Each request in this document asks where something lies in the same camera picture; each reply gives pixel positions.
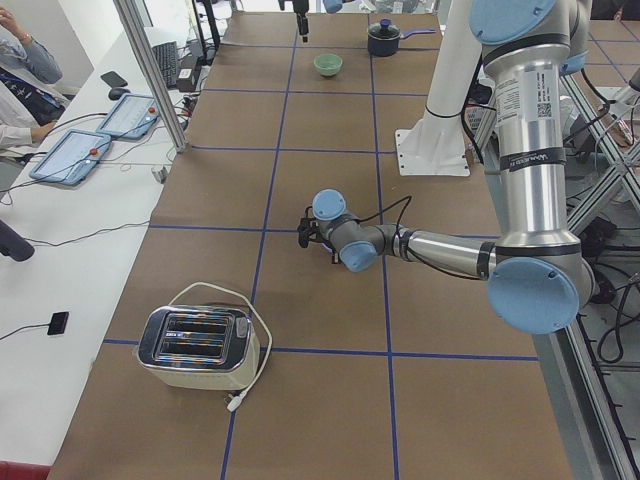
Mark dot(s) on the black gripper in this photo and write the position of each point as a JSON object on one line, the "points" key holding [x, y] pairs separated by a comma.
{"points": [[303, 241], [301, 19]]}

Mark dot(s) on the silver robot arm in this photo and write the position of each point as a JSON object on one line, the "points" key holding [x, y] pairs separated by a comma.
{"points": [[537, 277], [336, 6]]}

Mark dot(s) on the green bowl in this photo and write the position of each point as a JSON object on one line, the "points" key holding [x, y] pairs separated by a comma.
{"points": [[328, 64]]}

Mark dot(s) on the dark blue saucepan with lid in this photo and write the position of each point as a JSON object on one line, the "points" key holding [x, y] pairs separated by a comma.
{"points": [[384, 37]]}

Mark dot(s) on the black keyboard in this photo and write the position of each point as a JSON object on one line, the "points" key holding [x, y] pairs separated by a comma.
{"points": [[166, 56]]}

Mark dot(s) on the cream toaster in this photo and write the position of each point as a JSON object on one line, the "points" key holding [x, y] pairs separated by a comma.
{"points": [[200, 347]]}

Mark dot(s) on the far blue teach pendant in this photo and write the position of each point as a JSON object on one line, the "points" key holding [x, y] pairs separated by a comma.
{"points": [[130, 118]]}

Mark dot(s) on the blue teach pendant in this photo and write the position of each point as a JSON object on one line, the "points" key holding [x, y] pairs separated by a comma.
{"points": [[130, 118], [72, 158]]}

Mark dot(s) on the black smartphone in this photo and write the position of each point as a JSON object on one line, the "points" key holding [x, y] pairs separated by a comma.
{"points": [[113, 79]]}

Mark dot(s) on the near blue teach pendant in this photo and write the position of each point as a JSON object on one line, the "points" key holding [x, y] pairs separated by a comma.
{"points": [[72, 158]]}

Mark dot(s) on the small black device on table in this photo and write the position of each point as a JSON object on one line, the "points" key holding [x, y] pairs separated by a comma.
{"points": [[58, 323]]}

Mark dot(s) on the seated person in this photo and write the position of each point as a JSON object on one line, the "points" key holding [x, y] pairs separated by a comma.
{"points": [[30, 106]]}

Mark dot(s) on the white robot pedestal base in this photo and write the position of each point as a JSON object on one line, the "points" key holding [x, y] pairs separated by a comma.
{"points": [[435, 145]]}

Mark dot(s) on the aluminium frame post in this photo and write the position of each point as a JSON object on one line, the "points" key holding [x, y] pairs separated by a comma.
{"points": [[136, 34]]}

